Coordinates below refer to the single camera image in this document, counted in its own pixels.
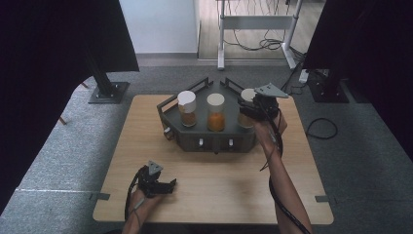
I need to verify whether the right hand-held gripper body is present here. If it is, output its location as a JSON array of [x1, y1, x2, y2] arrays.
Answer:
[[251, 82, 289, 122]]

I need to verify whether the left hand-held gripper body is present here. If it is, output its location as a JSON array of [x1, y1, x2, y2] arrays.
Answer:
[[135, 159, 165, 199]]

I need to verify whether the beige spice jar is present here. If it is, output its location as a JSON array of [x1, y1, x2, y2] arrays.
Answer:
[[237, 88, 258, 129]]

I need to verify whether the orange spice jar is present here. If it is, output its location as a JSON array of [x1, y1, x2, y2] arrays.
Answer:
[[206, 93, 227, 133]]

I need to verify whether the black corner shelf rack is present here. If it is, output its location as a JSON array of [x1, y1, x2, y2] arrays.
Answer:
[[156, 76, 279, 154]]

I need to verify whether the spice jar with flip lid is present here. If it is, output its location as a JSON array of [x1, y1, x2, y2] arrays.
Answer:
[[176, 90, 199, 129]]

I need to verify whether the person's left hand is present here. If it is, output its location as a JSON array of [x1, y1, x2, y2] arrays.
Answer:
[[127, 188, 164, 223]]

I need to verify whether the person's right hand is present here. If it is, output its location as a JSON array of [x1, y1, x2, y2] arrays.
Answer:
[[252, 110, 288, 152]]

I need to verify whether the white power strip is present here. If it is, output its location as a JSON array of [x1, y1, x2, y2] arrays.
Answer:
[[298, 68, 311, 84]]

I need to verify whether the black metal stand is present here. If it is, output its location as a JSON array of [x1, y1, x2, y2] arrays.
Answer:
[[85, 48, 131, 105], [307, 67, 351, 104]]

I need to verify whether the black curtain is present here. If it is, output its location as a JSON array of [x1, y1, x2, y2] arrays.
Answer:
[[0, 0, 140, 216], [302, 0, 413, 161]]

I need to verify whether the left hand-held gripper cable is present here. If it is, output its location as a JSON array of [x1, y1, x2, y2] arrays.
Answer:
[[124, 169, 142, 223]]

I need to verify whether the hand-held gripper cable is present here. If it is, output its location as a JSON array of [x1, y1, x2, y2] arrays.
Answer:
[[124, 169, 142, 223], [258, 101, 314, 234]]

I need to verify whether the black cable bundle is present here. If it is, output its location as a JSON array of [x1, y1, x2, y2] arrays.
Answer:
[[223, 0, 306, 53]]

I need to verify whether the looped black cable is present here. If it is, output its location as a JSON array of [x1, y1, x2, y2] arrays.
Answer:
[[305, 117, 339, 140]]

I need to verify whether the white desk frame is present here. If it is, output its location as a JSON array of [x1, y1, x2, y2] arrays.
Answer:
[[216, 0, 305, 71]]

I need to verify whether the right hand-held gripper cable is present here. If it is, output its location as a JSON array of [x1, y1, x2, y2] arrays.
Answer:
[[258, 101, 314, 234]]

